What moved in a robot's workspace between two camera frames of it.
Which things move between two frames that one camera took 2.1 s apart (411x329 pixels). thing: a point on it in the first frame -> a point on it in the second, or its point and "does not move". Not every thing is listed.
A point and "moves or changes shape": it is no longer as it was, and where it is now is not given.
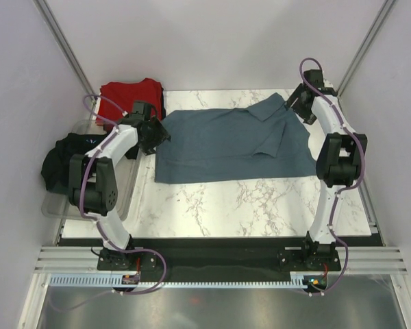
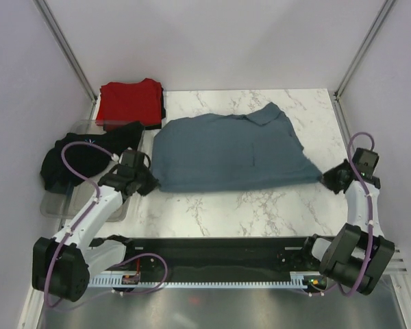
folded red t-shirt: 148,90 does not move
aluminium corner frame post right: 383,11 does not move
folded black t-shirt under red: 163,106 does not move
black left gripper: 161,136 -> 151,185
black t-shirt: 55,168 does not move
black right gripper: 308,116 -> 327,178
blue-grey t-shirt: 266,140 moves or changes shape
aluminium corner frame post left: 62,42 does not move
